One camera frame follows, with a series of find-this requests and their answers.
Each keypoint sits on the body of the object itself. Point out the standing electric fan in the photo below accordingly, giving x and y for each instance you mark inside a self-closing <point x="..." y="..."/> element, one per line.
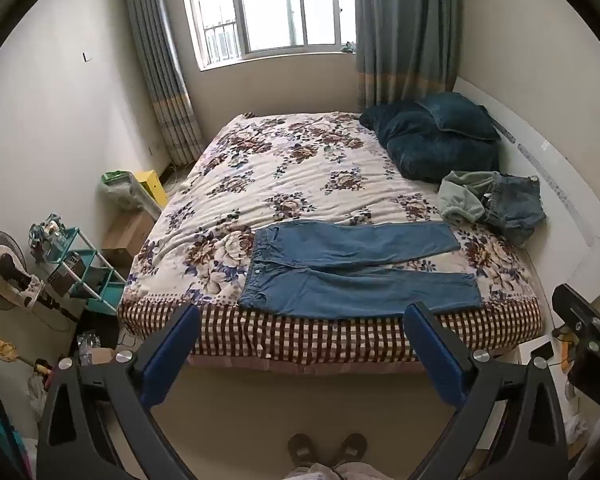
<point x="2" y="270"/>

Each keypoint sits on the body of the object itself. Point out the grey-blue striped curtain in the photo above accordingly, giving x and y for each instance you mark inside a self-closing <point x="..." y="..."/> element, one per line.
<point x="405" y="30"/>
<point x="160" y="70"/>

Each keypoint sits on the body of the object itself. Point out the black phone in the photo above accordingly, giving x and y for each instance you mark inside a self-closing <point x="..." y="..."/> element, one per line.
<point x="542" y="350"/>

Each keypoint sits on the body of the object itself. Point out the dark teal blanket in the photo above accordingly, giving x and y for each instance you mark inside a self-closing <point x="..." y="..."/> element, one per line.
<point x="430" y="150"/>

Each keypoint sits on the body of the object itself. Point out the white bed headboard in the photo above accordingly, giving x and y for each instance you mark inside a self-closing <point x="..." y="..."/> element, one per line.
<point x="560" y="175"/>

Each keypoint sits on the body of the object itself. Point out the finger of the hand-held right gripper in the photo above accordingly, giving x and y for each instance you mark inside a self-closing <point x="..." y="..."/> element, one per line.
<point x="575" y="310"/>

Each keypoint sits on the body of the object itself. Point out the floral checkered bedspread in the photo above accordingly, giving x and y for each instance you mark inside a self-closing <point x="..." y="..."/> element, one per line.
<point x="290" y="170"/>

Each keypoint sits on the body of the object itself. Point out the person's legs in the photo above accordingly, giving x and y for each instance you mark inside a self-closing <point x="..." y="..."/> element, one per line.
<point x="330" y="472"/>

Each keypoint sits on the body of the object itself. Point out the clear plastic bag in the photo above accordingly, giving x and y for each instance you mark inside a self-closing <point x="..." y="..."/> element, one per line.
<point x="117" y="190"/>

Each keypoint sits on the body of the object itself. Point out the dark teal pillow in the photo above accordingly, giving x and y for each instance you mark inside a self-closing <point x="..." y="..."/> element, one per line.
<point x="460" y="115"/>

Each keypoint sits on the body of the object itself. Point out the white framed window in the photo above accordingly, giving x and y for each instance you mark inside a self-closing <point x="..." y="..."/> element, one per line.
<point x="270" y="5"/>

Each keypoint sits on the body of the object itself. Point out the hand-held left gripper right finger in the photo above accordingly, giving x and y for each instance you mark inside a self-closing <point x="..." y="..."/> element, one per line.
<point x="435" y="360"/>

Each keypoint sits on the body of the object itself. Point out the person's right brown shoe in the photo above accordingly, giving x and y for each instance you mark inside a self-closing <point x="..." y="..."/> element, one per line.
<point x="351" y="449"/>

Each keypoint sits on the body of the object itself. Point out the teal storage rack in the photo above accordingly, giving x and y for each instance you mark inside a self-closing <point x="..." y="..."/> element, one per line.
<point x="102" y="292"/>

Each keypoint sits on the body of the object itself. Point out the blue denim pants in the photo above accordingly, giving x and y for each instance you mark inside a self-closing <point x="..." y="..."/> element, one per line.
<point x="355" y="290"/>

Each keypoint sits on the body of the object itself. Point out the brown cardboard box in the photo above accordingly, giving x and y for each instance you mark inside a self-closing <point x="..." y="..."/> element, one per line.
<point x="127" y="235"/>

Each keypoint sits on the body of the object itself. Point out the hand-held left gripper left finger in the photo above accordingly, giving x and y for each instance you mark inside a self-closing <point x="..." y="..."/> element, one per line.
<point x="170" y="355"/>

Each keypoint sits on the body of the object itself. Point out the yellow box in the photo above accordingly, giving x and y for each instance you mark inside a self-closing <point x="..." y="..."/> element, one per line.
<point x="152" y="187"/>

